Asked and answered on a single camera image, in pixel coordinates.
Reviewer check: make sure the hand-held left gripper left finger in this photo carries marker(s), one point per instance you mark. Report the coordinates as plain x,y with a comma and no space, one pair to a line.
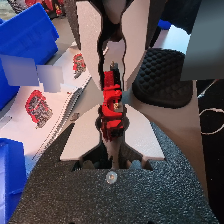
82,136

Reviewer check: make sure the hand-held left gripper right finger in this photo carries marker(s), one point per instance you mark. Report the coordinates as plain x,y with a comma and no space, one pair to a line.
141,138

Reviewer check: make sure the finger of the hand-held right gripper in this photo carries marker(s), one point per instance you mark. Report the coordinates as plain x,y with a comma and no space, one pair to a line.
87,35
136,35

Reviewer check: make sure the red black toy brick car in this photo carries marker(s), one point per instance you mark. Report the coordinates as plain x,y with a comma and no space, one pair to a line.
108,112

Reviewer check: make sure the blue plastic bin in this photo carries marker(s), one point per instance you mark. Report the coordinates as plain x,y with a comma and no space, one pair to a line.
8,166
164,24
26,35

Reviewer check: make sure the small dark grey brick piece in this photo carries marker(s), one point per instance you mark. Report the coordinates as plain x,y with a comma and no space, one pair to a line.
74,116

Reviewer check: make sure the toy minifigure red shirt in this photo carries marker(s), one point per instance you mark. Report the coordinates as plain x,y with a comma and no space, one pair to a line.
59,11

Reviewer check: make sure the open instruction booklet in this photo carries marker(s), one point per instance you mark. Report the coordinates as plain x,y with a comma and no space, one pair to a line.
52,98

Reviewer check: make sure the black bumpy wrist rest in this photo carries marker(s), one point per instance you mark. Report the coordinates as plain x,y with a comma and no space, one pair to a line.
162,84

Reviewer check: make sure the toy brick set box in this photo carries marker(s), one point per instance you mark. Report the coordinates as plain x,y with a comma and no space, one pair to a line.
35,5

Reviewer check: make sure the person's black clothing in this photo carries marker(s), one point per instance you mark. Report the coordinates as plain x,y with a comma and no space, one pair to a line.
213,157

